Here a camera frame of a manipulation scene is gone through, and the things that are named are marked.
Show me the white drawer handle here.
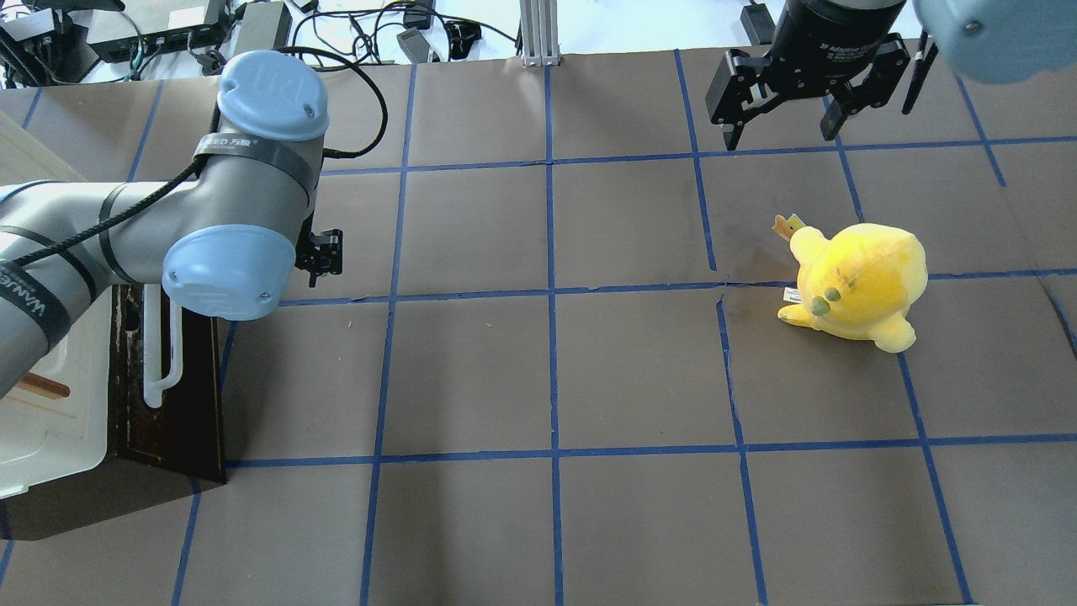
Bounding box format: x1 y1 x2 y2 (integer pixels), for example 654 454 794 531
142 284 184 409

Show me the cream plastic storage box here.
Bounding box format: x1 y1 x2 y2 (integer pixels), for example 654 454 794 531
0 114 114 499

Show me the black power adapter brick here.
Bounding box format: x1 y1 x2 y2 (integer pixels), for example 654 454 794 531
230 1 292 56

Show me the yellow plush dinosaur toy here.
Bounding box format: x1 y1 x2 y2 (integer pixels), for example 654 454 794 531
772 215 928 354

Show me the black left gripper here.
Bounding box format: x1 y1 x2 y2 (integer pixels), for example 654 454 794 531
296 229 345 284

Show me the black network switch box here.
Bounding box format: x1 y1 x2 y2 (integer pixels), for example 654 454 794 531
86 1 230 64

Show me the aluminium frame post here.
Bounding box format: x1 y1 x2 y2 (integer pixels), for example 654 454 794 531
519 0 562 66

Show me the dark brown wooden drawer cabinet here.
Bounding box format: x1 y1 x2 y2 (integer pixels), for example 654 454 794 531
3 286 226 541

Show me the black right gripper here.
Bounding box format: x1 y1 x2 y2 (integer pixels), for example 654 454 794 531
705 1 910 152

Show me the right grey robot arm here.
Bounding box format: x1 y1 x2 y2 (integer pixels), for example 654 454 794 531
705 1 1076 151

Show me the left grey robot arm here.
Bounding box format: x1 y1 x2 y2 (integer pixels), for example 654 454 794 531
1 50 340 392

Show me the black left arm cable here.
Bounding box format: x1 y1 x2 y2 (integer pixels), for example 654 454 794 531
8 46 390 268

